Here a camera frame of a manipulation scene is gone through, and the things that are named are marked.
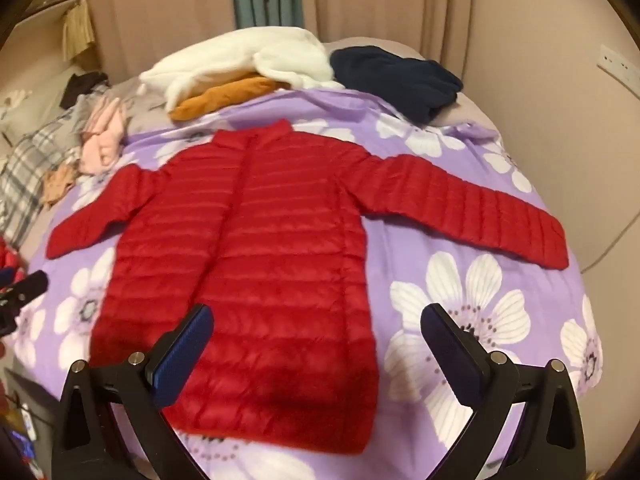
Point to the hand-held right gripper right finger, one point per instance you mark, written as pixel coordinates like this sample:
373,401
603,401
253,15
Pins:
450,360

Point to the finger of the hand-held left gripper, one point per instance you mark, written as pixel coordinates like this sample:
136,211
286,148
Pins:
6,275
27,286

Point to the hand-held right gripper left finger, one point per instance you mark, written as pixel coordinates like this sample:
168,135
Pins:
182,360

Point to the red puffer jacket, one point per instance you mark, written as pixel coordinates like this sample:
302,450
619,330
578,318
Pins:
260,260

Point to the small red puffer garment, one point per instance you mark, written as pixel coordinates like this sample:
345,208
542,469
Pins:
7,255

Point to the tan small cloth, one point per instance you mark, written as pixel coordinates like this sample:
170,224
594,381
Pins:
60,182

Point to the grey plaid blanket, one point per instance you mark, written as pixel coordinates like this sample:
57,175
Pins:
30,170

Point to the purple floral blanket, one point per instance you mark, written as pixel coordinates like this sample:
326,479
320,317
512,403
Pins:
400,240

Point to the pink garment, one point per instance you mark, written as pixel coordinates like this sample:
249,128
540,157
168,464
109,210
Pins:
102,145

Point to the beige pillow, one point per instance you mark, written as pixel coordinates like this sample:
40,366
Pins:
45,107

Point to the black garment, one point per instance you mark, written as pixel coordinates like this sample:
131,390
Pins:
82,85

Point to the mauve bed sheet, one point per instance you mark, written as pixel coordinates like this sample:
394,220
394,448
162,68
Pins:
467,110

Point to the straw tassel bundle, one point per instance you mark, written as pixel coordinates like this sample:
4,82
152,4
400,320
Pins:
79,30

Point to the mustard orange garment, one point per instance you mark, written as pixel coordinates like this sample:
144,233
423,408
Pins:
220,97

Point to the navy fleece garment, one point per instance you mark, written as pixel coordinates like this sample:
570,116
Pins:
390,75

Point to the white fleece garment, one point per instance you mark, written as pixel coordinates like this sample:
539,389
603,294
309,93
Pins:
225,60

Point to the beige curtain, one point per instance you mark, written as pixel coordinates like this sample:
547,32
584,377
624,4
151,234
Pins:
160,10
390,0

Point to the white wall shelf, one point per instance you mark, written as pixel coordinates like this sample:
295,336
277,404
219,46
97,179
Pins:
45,7

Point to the white wall socket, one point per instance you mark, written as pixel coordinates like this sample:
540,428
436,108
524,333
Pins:
615,61

